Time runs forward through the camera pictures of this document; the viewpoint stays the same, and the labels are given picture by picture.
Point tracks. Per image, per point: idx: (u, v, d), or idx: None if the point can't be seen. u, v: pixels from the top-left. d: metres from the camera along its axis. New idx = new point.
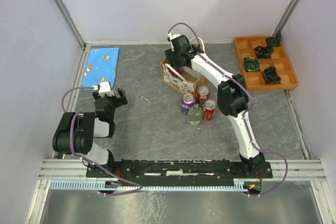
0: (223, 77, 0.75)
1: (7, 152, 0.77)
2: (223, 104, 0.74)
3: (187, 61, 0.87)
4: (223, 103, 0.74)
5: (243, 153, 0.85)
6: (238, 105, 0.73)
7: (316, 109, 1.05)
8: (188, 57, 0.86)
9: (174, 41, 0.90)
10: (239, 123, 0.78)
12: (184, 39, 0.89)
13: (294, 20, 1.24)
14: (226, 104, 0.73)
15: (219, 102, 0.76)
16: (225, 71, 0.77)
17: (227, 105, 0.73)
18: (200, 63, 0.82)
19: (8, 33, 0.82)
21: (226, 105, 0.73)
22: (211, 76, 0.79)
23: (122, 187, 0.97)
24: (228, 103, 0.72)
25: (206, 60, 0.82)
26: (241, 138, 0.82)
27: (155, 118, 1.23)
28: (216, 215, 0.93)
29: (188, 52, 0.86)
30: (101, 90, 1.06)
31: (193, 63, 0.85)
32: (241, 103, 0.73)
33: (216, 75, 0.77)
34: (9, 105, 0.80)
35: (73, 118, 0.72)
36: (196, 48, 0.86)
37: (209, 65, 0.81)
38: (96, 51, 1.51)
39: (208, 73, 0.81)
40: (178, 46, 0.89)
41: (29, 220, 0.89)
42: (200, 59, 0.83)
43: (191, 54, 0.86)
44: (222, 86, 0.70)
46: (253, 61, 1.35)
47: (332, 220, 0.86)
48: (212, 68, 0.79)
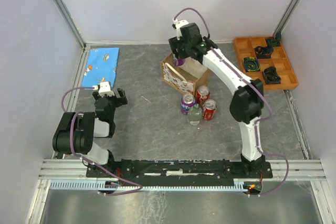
0: (241, 82, 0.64)
1: (7, 152, 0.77)
2: (236, 109, 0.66)
3: (198, 55, 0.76)
4: (237, 109, 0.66)
5: (245, 155, 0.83)
6: (253, 111, 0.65)
7: (316, 109, 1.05)
8: (199, 51, 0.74)
9: (183, 29, 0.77)
10: (249, 129, 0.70)
12: (195, 29, 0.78)
13: (293, 21, 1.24)
14: (239, 110, 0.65)
15: (232, 106, 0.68)
16: (242, 74, 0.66)
17: (241, 111, 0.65)
18: (214, 61, 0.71)
19: (9, 33, 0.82)
21: (240, 112, 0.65)
22: (226, 77, 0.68)
23: (122, 187, 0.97)
24: (242, 109, 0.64)
25: (221, 58, 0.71)
26: (247, 142, 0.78)
27: (155, 118, 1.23)
28: (216, 215, 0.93)
29: (200, 45, 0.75)
30: (101, 90, 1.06)
31: (206, 60, 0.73)
32: (255, 109, 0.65)
33: (231, 77, 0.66)
34: (9, 105, 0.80)
35: (73, 117, 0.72)
36: (209, 43, 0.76)
37: (224, 64, 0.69)
38: (96, 51, 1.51)
39: (221, 73, 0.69)
40: (188, 35, 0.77)
41: (29, 220, 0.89)
42: (214, 56, 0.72)
43: (202, 48, 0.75)
44: (240, 91, 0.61)
46: (253, 61, 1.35)
47: (332, 220, 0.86)
48: (228, 69, 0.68)
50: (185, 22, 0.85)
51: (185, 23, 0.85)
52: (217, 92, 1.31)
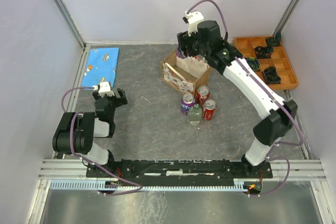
0: (273, 104, 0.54)
1: (7, 152, 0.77)
2: (261, 131, 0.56)
3: (218, 65, 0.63)
4: (262, 131, 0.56)
5: (249, 158, 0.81)
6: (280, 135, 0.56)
7: (316, 109, 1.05)
8: (221, 61, 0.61)
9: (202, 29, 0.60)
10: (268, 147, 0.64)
12: (218, 28, 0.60)
13: (293, 20, 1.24)
14: (264, 133, 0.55)
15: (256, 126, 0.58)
16: (274, 93, 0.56)
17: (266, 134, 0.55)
18: (240, 74, 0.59)
19: (8, 33, 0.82)
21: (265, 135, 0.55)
22: (253, 96, 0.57)
23: (122, 187, 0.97)
24: (268, 134, 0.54)
25: (249, 72, 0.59)
26: (255, 146, 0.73)
27: (155, 118, 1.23)
28: (216, 215, 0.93)
29: (222, 54, 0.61)
30: (101, 90, 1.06)
31: (229, 72, 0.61)
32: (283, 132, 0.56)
33: (261, 97, 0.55)
34: (9, 105, 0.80)
35: (73, 117, 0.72)
36: (233, 51, 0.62)
37: (252, 80, 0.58)
38: (96, 51, 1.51)
39: (249, 91, 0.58)
40: (208, 38, 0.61)
41: (29, 220, 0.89)
42: (239, 68, 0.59)
43: (224, 57, 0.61)
44: (272, 116, 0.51)
46: (253, 61, 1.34)
47: (332, 220, 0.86)
48: (257, 86, 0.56)
50: (200, 14, 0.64)
51: (199, 16, 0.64)
52: (217, 92, 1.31)
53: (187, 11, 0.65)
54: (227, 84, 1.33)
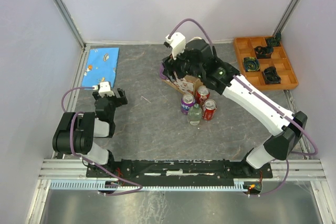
0: (283, 120, 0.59)
1: (7, 152, 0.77)
2: (273, 149, 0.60)
3: (216, 85, 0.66)
4: (276, 149, 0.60)
5: (250, 158, 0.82)
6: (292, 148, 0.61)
7: (316, 109, 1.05)
8: (218, 80, 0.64)
9: (195, 51, 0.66)
10: None
12: (208, 49, 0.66)
13: (293, 21, 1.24)
14: (279, 151, 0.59)
15: (266, 146, 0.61)
16: (281, 107, 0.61)
17: (281, 152, 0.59)
18: (242, 93, 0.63)
19: (9, 33, 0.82)
21: (279, 152, 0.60)
22: (262, 114, 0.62)
23: (122, 187, 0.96)
24: (283, 151, 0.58)
25: (251, 91, 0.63)
26: (259, 153, 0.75)
27: (155, 118, 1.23)
28: (216, 215, 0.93)
29: (218, 73, 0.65)
30: (101, 90, 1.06)
31: (230, 92, 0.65)
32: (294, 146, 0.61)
33: (270, 114, 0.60)
34: (9, 105, 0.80)
35: (73, 117, 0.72)
36: (228, 68, 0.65)
37: (256, 97, 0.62)
38: (96, 51, 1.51)
39: (255, 109, 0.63)
40: (201, 59, 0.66)
41: (29, 220, 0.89)
42: (241, 87, 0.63)
43: (221, 75, 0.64)
44: (286, 134, 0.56)
46: (253, 61, 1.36)
47: (332, 220, 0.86)
48: (264, 104, 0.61)
50: (180, 36, 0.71)
51: (180, 37, 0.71)
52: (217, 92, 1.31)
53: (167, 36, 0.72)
54: None
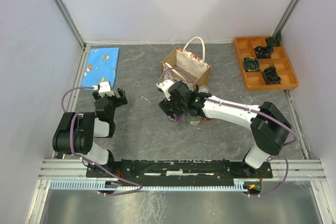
0: (251, 114, 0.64)
1: (7, 152, 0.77)
2: (264, 144, 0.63)
3: (198, 112, 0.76)
4: (264, 142, 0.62)
5: (247, 161, 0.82)
6: (283, 137, 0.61)
7: (317, 109, 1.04)
8: (197, 107, 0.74)
9: (173, 91, 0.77)
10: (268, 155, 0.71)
12: (182, 85, 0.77)
13: (293, 20, 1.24)
14: (267, 142, 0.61)
15: (259, 145, 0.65)
16: (248, 105, 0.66)
17: (270, 144, 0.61)
18: (214, 107, 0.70)
19: (8, 33, 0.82)
21: (269, 144, 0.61)
22: (235, 117, 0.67)
23: (122, 187, 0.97)
24: (269, 141, 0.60)
25: (220, 102, 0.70)
26: (258, 153, 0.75)
27: (155, 118, 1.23)
28: (216, 215, 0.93)
29: (195, 102, 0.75)
30: (101, 90, 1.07)
31: (207, 112, 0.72)
32: (284, 133, 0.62)
33: (240, 113, 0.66)
34: (9, 105, 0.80)
35: (73, 117, 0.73)
36: (201, 95, 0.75)
37: (226, 106, 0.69)
38: (96, 51, 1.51)
39: (230, 116, 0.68)
40: (179, 95, 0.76)
41: (29, 220, 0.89)
42: (211, 103, 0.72)
43: (198, 103, 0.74)
44: (255, 124, 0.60)
46: (253, 61, 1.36)
47: (332, 220, 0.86)
48: (232, 108, 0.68)
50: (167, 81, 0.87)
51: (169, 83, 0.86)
52: (217, 92, 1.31)
53: (158, 83, 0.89)
54: (227, 84, 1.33)
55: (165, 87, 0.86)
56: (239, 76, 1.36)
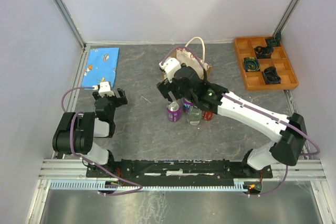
0: (279, 125, 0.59)
1: (7, 152, 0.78)
2: (282, 155, 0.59)
3: (210, 107, 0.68)
4: (284, 153, 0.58)
5: (250, 161, 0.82)
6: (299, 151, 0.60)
7: (317, 109, 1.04)
8: (210, 102, 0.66)
9: (184, 79, 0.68)
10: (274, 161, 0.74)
12: (195, 73, 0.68)
13: (294, 21, 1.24)
14: (287, 155, 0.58)
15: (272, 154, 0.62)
16: (274, 114, 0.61)
17: (287, 157, 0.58)
18: (234, 108, 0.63)
19: (8, 33, 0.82)
21: (289, 157, 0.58)
22: (259, 124, 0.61)
23: (122, 187, 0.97)
24: (290, 156, 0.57)
25: (242, 103, 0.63)
26: (261, 159, 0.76)
27: (155, 118, 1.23)
28: (216, 215, 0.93)
29: (208, 95, 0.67)
30: (101, 90, 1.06)
31: (222, 109, 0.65)
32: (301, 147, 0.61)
33: (266, 122, 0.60)
34: (9, 105, 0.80)
35: (73, 118, 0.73)
36: (217, 89, 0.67)
37: (249, 109, 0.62)
38: (96, 51, 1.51)
39: (251, 121, 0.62)
40: (190, 85, 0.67)
41: (29, 220, 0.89)
42: (231, 103, 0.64)
43: (211, 97, 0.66)
44: (286, 137, 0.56)
46: (253, 61, 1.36)
47: (332, 220, 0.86)
48: (257, 114, 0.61)
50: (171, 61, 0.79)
51: (174, 64, 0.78)
52: None
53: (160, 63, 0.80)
54: (227, 84, 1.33)
55: (168, 68, 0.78)
56: (239, 76, 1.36)
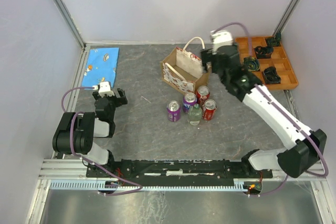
0: (298, 134, 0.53)
1: (7, 152, 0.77)
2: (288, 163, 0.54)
3: (238, 93, 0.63)
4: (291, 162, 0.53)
5: (252, 160, 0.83)
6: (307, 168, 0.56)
7: (317, 109, 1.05)
8: (240, 87, 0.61)
9: (223, 55, 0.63)
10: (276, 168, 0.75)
12: (238, 54, 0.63)
13: (294, 20, 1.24)
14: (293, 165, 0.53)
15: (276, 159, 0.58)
16: (298, 121, 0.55)
17: (292, 168, 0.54)
18: (261, 102, 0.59)
19: (8, 33, 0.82)
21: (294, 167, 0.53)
22: (278, 126, 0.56)
23: (122, 187, 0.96)
24: (295, 167, 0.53)
25: (270, 99, 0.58)
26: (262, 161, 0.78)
27: (155, 118, 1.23)
28: (216, 215, 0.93)
29: (241, 81, 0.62)
30: (101, 90, 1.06)
31: (249, 99, 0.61)
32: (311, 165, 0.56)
33: (285, 126, 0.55)
34: (9, 105, 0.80)
35: (73, 118, 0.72)
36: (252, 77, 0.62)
37: (274, 107, 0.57)
38: (96, 51, 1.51)
39: (272, 120, 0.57)
40: (228, 64, 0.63)
41: (29, 220, 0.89)
42: (260, 95, 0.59)
43: (243, 83, 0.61)
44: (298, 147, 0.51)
46: (253, 61, 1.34)
47: (332, 220, 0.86)
48: (281, 116, 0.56)
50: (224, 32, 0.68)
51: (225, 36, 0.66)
52: (217, 92, 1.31)
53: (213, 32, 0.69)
54: None
55: (217, 39, 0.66)
56: None
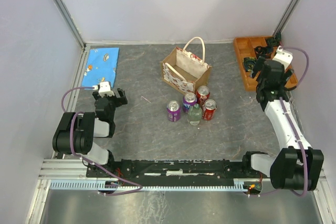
0: (296, 144, 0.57)
1: (7, 152, 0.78)
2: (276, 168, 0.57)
3: (263, 100, 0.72)
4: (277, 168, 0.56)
5: (256, 156, 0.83)
6: (296, 185, 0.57)
7: (317, 109, 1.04)
8: (266, 98, 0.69)
9: (264, 67, 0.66)
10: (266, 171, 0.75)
12: (280, 71, 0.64)
13: (294, 20, 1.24)
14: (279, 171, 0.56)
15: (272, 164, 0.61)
16: (302, 137, 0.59)
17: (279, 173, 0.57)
18: (277, 110, 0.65)
19: (8, 33, 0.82)
21: (279, 173, 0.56)
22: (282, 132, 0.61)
23: (122, 187, 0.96)
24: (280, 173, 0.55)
25: (286, 111, 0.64)
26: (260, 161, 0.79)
27: (155, 118, 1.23)
28: (216, 215, 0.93)
29: (270, 93, 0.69)
30: (101, 90, 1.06)
31: (268, 107, 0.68)
32: (301, 184, 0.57)
33: (287, 134, 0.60)
34: (9, 105, 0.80)
35: (73, 118, 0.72)
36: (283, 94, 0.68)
37: (286, 118, 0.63)
38: (96, 51, 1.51)
39: (279, 128, 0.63)
40: (267, 76, 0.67)
41: (29, 220, 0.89)
42: (279, 105, 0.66)
43: (271, 96, 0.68)
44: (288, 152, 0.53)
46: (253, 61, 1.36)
47: (332, 220, 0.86)
48: (287, 126, 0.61)
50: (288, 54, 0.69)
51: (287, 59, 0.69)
52: (217, 92, 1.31)
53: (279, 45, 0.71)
54: (227, 84, 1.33)
55: (279, 55, 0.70)
56: (239, 76, 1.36)
